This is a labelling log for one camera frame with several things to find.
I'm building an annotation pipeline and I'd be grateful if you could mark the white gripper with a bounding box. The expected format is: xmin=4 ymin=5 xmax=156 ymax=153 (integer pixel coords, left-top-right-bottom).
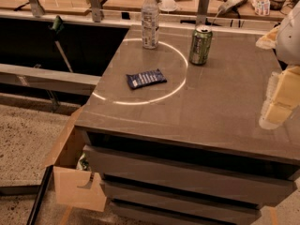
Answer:
xmin=256 ymin=1 xmax=300 ymax=129

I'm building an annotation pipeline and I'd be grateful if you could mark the green soda can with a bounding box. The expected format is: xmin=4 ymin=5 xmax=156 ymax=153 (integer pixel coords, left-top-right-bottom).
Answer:
xmin=189 ymin=24 xmax=213 ymax=65

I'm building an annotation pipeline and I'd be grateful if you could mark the open cardboard box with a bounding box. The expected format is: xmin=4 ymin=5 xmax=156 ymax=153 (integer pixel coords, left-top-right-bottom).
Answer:
xmin=43 ymin=108 xmax=107 ymax=212

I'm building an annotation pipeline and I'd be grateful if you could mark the metal bracket post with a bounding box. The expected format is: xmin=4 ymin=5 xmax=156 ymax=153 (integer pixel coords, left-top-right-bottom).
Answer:
xmin=90 ymin=0 xmax=102 ymax=23
xmin=28 ymin=0 xmax=45 ymax=18
xmin=196 ymin=0 xmax=209 ymax=25

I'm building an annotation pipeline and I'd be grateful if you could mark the grey handheld device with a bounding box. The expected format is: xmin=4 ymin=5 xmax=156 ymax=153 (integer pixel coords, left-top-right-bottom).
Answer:
xmin=218 ymin=0 xmax=247 ymax=15

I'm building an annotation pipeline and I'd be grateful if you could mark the black mesh cup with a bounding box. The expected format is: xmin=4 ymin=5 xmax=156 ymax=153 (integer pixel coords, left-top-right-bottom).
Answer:
xmin=270 ymin=0 xmax=286 ymax=10

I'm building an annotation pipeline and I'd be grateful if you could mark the green handled tool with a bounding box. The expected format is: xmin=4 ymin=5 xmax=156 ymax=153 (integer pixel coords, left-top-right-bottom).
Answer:
xmin=50 ymin=15 xmax=74 ymax=74

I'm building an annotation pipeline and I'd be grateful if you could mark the white bowl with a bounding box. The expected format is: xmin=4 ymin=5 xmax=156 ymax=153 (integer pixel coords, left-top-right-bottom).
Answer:
xmin=158 ymin=0 xmax=177 ymax=12

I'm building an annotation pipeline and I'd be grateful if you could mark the clear plastic water bottle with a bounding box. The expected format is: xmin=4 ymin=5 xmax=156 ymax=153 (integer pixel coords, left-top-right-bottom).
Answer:
xmin=142 ymin=0 xmax=159 ymax=49

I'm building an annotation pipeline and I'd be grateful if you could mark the grey drawer cabinet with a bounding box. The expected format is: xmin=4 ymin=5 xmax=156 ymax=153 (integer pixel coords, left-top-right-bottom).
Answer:
xmin=76 ymin=26 xmax=299 ymax=225

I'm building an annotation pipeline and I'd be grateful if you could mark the blue snack bar wrapper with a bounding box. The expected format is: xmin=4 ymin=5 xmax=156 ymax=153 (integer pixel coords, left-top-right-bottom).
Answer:
xmin=126 ymin=69 xmax=167 ymax=90

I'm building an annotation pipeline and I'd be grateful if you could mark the white printed packet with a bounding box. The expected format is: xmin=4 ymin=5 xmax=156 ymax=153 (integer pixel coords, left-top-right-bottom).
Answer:
xmin=252 ymin=0 xmax=270 ymax=16

